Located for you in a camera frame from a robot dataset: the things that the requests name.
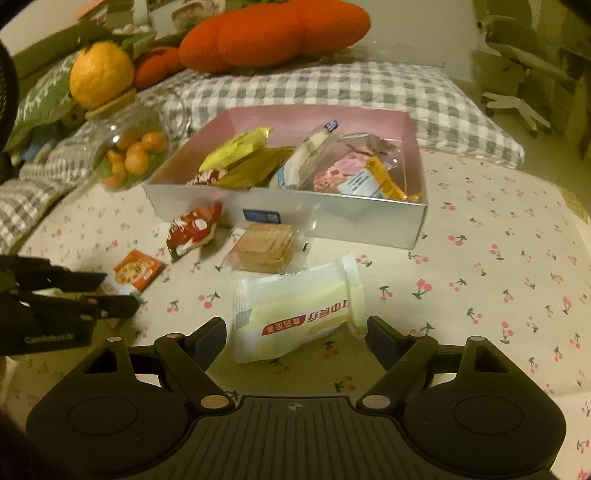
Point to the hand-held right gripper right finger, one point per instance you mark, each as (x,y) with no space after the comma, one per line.
(379,339)

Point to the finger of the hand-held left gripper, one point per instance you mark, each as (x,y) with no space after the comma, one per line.
(55,277)
(92,305)

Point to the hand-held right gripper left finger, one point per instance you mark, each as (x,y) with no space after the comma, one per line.
(212,339)

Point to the small orange sachet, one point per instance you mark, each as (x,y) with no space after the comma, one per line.
(138,272)

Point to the cream bread packet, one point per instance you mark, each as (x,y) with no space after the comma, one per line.
(295,304)

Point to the silver box with pink inside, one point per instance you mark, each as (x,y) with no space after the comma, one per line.
(346,221)

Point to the yellow orange snack packet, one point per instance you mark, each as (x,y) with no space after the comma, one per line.
(378,182)

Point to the olive gold snack packet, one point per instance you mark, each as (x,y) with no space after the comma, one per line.
(256,168)

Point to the yellow green snack packet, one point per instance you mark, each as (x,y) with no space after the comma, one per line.
(235,147)

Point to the clear white snack packet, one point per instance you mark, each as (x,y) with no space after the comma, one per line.
(302,154)

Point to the grey checked blanket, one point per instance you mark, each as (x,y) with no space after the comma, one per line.
(32,194)

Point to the brown cracker packet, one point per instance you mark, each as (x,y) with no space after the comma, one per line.
(263,247)

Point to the red snack packet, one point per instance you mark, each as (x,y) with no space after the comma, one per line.
(191,230)

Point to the cherry print bed sheet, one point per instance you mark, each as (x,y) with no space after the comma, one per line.
(485,300)

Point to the pile of small oranges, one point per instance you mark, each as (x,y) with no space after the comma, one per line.
(136,159)

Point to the small red white candy packet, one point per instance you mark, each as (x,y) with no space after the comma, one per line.
(205,177)

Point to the pink nougat bar packet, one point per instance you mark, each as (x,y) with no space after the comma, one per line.
(339,173)

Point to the green patterned pillow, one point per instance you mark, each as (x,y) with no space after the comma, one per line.
(46,97)

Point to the black curved object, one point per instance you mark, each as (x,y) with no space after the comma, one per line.
(7,101)

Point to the silver brown snack packet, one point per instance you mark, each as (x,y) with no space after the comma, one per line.
(369,143)

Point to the glass jar with orange lid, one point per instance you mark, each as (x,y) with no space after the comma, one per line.
(99,76)

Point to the small orange plush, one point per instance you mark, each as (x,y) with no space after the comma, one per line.
(159,67)

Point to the grey checked pillow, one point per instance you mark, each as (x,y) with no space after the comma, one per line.
(369,92)

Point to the orange carrot plush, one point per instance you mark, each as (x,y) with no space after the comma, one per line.
(277,32)

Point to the white office chair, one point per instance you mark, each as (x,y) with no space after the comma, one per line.
(521,50)

